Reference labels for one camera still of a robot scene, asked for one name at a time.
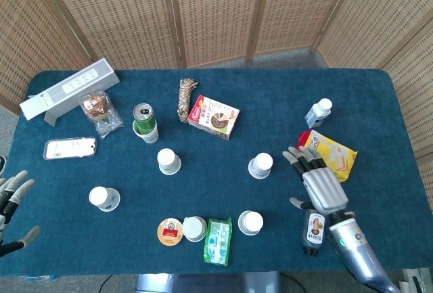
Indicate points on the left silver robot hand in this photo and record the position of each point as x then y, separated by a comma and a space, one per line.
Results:
10, 205

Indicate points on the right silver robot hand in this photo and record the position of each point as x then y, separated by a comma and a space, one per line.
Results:
323, 188

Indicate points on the paper cup blue dandelion print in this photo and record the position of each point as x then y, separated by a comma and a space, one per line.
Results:
260, 164

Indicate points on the paper cup blue flower fern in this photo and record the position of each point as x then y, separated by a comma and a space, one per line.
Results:
101, 197

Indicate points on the paper cup green flower print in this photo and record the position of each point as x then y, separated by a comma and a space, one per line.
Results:
167, 159

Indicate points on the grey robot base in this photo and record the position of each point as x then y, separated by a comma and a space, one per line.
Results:
203, 284

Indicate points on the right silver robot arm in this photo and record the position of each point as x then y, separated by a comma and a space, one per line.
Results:
355, 245

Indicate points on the paper cup green fern print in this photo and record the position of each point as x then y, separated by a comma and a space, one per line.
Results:
251, 222

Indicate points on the paper cup holding jar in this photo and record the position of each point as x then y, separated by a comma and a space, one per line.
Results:
198, 239

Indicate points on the stacked paper cups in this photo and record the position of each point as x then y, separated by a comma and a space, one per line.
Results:
151, 136

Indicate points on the yellow biscuit bag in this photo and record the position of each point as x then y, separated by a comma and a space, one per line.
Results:
338, 157

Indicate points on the black white shoe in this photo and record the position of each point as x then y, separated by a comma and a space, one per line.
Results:
2, 164

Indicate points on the dark sauce squeeze bottle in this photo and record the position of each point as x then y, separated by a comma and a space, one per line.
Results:
314, 235

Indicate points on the white bottle blue label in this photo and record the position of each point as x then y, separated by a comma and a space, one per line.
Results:
318, 113

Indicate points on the phone case retail pack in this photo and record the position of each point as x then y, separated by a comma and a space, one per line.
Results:
69, 148

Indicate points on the blue table cloth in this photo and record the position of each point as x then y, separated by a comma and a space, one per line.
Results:
216, 198

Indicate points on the green tissue pack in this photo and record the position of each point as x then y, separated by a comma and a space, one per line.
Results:
217, 242

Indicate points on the white power strip box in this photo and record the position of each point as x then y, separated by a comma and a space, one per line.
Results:
67, 90

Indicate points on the pastry in clear bag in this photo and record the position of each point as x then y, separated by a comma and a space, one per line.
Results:
99, 112

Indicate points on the red white food box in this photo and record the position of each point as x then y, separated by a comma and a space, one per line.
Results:
214, 117

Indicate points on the white jar grey lid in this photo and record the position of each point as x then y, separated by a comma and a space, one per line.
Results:
193, 226

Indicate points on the round gold candy tin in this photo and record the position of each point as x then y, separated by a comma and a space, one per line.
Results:
170, 232

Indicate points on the green drink can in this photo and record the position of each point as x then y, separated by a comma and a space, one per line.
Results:
143, 117

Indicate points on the wicker folding screen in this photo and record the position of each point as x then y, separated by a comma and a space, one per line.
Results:
216, 12

